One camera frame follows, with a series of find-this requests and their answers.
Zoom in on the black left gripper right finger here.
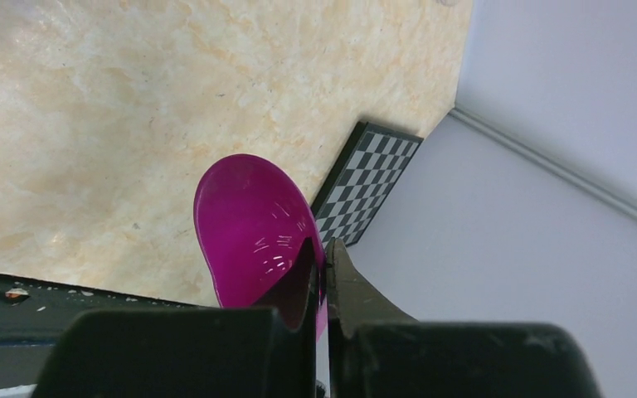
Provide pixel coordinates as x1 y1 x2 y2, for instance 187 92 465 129
324 239 601 397

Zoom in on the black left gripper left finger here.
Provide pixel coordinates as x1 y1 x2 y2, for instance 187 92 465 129
33 239 319 397

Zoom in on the magenta plastic scoop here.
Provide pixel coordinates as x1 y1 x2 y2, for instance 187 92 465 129
192 153 329 342

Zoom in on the black white chessboard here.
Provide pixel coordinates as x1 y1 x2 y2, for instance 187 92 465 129
311 122 423 246

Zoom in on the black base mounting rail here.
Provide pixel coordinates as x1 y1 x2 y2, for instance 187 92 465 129
0 274 182 390

